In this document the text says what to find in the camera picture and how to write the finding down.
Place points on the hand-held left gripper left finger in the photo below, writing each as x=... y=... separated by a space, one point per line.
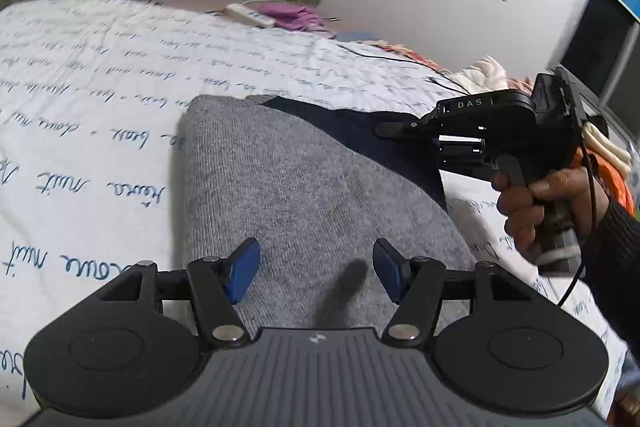
x=242 y=269

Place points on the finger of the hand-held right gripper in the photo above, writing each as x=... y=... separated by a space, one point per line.
x=400 y=127

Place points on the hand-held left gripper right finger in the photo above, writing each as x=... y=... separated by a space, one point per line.
x=390 y=269

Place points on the navy and grey knit sweater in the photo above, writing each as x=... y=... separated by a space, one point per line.
x=300 y=187

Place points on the person's right hand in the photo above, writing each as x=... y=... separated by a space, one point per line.
x=540 y=202

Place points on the cream white crumpled cloth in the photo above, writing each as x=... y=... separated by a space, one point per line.
x=485 y=74

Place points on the floral patterned cloth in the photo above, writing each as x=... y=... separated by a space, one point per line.
x=415 y=53

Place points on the white ribbed cloth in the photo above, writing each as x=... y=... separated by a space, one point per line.
x=607 y=147

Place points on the dark window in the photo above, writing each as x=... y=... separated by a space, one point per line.
x=600 y=52

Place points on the orange cloth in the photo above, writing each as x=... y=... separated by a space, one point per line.
x=617 y=187

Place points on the purple cloth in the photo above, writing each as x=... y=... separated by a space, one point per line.
x=295 y=17

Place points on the white remote control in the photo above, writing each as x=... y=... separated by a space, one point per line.
x=250 y=14

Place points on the white blanket with blue script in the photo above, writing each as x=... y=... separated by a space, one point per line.
x=90 y=117

